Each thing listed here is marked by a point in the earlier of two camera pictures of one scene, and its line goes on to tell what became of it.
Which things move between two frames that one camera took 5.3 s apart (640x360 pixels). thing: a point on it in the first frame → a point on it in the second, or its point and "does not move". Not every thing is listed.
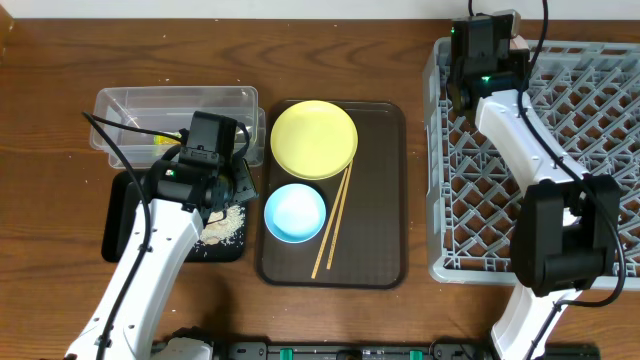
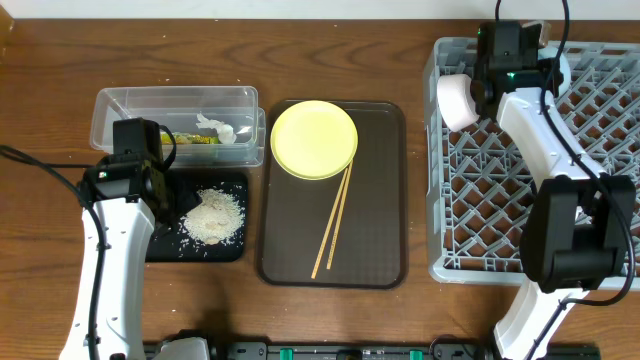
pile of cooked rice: x=223 y=225 does not move
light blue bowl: x=295 y=213 → x=564 y=67
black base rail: x=386 y=351 does not move
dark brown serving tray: x=371 y=248 does not move
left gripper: x=246 y=185 → x=186 y=196
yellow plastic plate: x=314 y=140 does not move
